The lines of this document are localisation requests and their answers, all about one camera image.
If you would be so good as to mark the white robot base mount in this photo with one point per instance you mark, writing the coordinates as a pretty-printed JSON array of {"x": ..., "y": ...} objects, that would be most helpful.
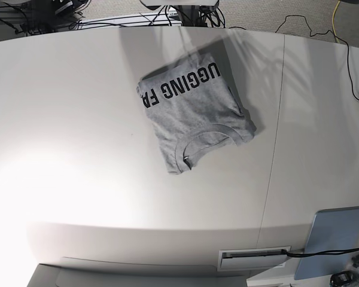
[{"x": 149, "y": 3}]

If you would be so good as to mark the black device bottom right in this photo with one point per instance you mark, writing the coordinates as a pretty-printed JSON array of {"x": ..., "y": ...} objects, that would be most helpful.
[{"x": 341, "y": 279}]

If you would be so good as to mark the grey T-shirt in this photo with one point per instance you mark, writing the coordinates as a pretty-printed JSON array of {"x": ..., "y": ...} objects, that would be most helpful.
[{"x": 193, "y": 111}]

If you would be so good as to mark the blue-grey laptop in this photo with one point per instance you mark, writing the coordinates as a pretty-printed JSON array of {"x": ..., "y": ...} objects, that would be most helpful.
[{"x": 332, "y": 229}]

